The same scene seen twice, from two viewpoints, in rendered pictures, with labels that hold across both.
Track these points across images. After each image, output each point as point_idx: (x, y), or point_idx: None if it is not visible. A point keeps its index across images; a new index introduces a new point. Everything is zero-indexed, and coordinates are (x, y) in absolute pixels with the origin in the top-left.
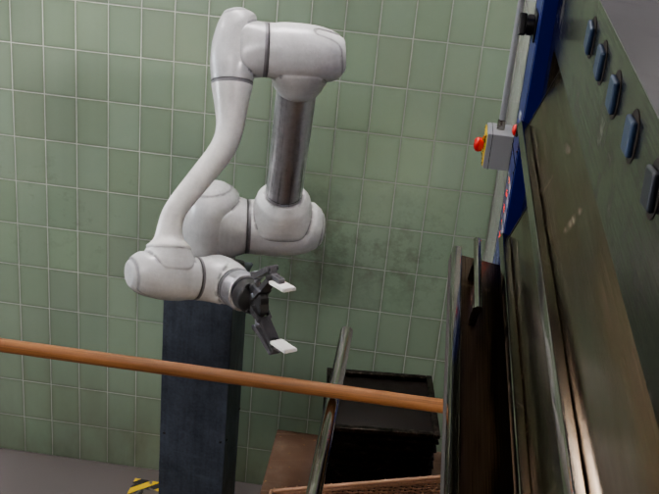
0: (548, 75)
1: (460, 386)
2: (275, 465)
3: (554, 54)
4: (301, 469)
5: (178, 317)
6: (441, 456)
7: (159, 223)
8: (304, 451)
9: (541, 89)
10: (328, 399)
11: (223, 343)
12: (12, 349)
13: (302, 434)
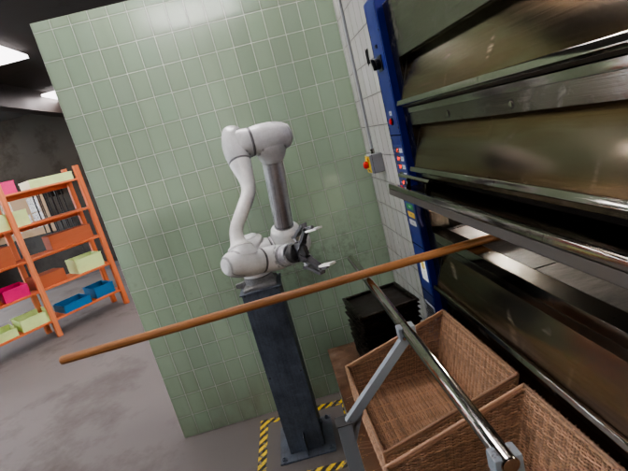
0: (401, 73)
1: None
2: (335, 363)
3: (400, 60)
4: (349, 360)
5: (255, 309)
6: (478, 227)
7: (230, 236)
8: (347, 351)
9: (398, 88)
10: (365, 279)
11: (282, 314)
12: (172, 329)
13: (340, 346)
